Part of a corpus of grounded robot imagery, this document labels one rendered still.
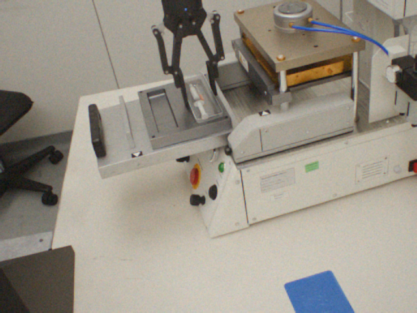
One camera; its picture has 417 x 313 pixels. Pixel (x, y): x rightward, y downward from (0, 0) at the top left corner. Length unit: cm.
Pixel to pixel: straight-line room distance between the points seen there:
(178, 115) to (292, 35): 28
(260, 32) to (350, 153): 31
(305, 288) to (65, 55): 192
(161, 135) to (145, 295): 32
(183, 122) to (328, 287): 42
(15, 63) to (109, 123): 162
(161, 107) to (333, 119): 37
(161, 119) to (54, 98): 173
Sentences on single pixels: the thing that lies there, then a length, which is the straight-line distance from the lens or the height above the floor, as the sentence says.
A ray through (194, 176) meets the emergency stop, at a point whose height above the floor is 80.
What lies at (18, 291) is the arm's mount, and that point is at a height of 99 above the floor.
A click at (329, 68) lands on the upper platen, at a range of 100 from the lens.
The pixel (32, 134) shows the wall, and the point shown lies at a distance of 288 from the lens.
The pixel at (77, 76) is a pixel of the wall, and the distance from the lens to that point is 265.
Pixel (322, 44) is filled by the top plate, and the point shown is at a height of 111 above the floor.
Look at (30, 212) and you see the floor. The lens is 254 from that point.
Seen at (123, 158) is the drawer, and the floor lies 97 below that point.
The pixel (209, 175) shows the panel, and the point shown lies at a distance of 109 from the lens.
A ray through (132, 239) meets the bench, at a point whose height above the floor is 75.
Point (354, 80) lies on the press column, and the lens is 101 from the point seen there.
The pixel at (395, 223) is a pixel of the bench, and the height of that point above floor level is 75.
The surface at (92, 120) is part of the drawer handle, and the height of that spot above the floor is 101.
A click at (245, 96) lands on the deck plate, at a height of 93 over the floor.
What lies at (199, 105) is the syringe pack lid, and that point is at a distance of 101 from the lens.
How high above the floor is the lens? 154
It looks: 38 degrees down
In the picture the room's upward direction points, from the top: 11 degrees counter-clockwise
